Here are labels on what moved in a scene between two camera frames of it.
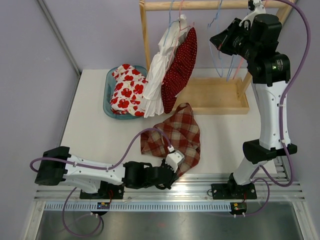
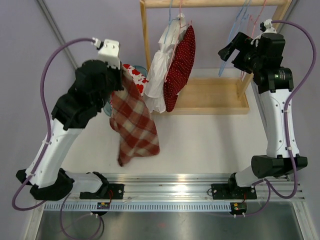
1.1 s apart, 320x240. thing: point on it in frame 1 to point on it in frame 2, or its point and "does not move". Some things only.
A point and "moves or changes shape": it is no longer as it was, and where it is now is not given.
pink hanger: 179,30 moves or changes shape
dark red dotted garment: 180,70 does not move
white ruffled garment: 172,35 does not move
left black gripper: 167,185 to 118,73
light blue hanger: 230,70 moves or changes shape
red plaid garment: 180,129 to 129,117
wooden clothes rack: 206,95 does not move
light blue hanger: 209,33 to 245,6
